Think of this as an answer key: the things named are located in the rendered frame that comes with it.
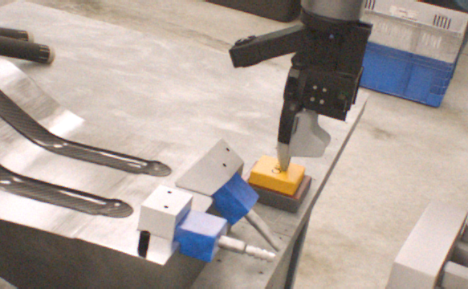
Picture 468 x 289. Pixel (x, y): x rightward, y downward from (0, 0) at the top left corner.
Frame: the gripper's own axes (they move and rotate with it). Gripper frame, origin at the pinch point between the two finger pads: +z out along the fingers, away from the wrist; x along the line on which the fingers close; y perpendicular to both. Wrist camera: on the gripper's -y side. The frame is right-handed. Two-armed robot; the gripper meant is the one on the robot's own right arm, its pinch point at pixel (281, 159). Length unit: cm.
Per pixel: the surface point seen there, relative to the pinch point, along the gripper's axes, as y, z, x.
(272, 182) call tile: 0.0, 2.1, -3.0
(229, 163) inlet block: -1.8, -7.4, -21.1
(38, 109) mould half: -26.4, -5.0, -16.5
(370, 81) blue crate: -15, 81, 293
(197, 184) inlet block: -4.4, -5.0, -23.2
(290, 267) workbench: -1, 40, 43
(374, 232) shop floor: 9, 85, 156
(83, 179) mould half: -15.5, -3.6, -26.9
